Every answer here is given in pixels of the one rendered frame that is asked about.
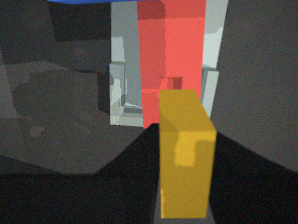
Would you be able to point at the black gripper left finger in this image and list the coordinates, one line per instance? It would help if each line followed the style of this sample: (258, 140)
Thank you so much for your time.
(124, 191)

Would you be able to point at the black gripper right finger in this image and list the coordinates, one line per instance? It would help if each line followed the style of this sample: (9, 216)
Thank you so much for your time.
(247, 188)

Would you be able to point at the yellow rectangular block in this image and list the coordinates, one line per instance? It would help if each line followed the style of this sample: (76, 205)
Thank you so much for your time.
(187, 145)

